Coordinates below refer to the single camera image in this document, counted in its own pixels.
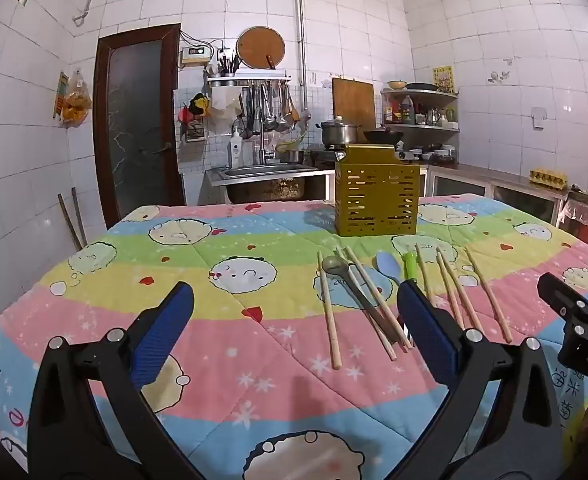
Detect corner wall shelf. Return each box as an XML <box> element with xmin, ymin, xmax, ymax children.
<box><xmin>380</xmin><ymin>87</ymin><xmax>461</xmax><ymax>134</ymax></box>

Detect black wok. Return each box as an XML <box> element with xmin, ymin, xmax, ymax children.
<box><xmin>363</xmin><ymin>129</ymin><xmax>405</xmax><ymax>145</ymax></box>

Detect gold slotted utensil holder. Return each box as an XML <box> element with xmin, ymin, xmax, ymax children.
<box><xmin>334</xmin><ymin>144</ymin><xmax>421</xmax><ymax>237</ymax></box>

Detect red and yellow hanging items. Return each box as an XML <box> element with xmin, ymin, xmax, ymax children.
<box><xmin>179</xmin><ymin>92</ymin><xmax>210</xmax><ymax>125</ymax></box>

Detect vertical wall pipe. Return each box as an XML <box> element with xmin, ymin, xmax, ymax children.
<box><xmin>294</xmin><ymin>0</ymin><xmax>309</xmax><ymax>111</ymax></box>

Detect hanging kitchen utensils group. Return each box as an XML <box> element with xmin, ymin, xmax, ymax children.
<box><xmin>241</xmin><ymin>85</ymin><xmax>301</xmax><ymax>139</ymax></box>

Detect light blue plastic spoon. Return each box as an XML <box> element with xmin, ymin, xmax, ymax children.
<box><xmin>375</xmin><ymin>252</ymin><xmax>404</xmax><ymax>287</ymax></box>

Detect colourful cartoon printed blanket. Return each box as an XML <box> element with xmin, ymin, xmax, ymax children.
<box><xmin>0</xmin><ymin>192</ymin><xmax>588</xmax><ymax>480</ymax></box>

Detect steel cooking pot with lid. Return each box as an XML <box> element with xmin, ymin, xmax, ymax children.
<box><xmin>316</xmin><ymin>117</ymin><xmax>361</xmax><ymax>146</ymax></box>

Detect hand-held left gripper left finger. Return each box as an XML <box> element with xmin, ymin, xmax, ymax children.
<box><xmin>28</xmin><ymin>281</ymin><xmax>207</xmax><ymax>480</ymax></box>

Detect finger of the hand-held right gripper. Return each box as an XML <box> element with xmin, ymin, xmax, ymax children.
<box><xmin>536</xmin><ymin>272</ymin><xmax>588</xmax><ymax>321</ymax></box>

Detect yellow wall poster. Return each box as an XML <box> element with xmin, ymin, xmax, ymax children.
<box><xmin>432</xmin><ymin>66</ymin><xmax>455</xmax><ymax>95</ymax></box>

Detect row of wooden chopsticks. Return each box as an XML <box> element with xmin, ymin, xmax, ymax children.
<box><xmin>316</xmin><ymin>243</ymin><xmax>512</xmax><ymax>370</ymax></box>

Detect stainless steel sink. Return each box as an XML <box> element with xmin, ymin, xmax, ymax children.
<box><xmin>205</xmin><ymin>162</ymin><xmax>336</xmax><ymax>206</ymax></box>

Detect white soap pump bottle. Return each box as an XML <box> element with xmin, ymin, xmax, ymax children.
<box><xmin>227</xmin><ymin>127</ymin><xmax>244</xmax><ymax>169</ymax></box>

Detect metal spoon with black handle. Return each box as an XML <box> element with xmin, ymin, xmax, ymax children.
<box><xmin>322</xmin><ymin>255</ymin><xmax>406</xmax><ymax>349</ymax></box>

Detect dark wooden glass door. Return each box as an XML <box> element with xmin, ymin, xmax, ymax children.
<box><xmin>93</xmin><ymin>23</ymin><xmax>185</xmax><ymax>229</ymax></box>

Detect wall mounted controller box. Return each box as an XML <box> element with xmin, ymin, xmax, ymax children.
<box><xmin>181</xmin><ymin>45</ymin><xmax>214</xmax><ymax>65</ymax></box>

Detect plastic bag with yellow contents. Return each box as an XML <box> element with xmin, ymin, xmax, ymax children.
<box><xmin>60</xmin><ymin>70</ymin><xmax>93</xmax><ymax>127</ymax></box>

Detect kitchen counter cabinet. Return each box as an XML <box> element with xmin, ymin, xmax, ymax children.
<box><xmin>424</xmin><ymin>162</ymin><xmax>571</xmax><ymax>226</ymax></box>

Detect yellow egg carton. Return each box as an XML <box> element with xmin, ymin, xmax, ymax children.
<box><xmin>530</xmin><ymin>168</ymin><xmax>569</xmax><ymax>190</ymax></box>

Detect round wooden board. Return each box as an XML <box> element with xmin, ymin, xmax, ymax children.
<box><xmin>237</xmin><ymin>26</ymin><xmax>287</xmax><ymax>71</ymax></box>

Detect gas stove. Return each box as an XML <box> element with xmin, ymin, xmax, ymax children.
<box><xmin>319</xmin><ymin>142</ymin><xmax>427</xmax><ymax>164</ymax></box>

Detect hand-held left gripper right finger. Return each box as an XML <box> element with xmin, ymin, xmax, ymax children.
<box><xmin>389</xmin><ymin>280</ymin><xmax>565</xmax><ymax>480</ymax></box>

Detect leaning wooden sticks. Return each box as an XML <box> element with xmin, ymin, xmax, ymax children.
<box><xmin>57</xmin><ymin>187</ymin><xmax>88</xmax><ymax>252</ymax></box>

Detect rectangular wooden cutting board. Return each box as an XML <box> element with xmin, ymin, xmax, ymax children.
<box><xmin>331</xmin><ymin>77</ymin><xmax>378</xmax><ymax>131</ymax></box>

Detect metal wall rack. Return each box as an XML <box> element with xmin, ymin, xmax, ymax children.
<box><xmin>206</xmin><ymin>72</ymin><xmax>293</xmax><ymax>89</ymax></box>

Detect small steel pot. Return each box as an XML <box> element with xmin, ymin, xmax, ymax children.
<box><xmin>276</xmin><ymin>143</ymin><xmax>306</xmax><ymax>165</ymax></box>

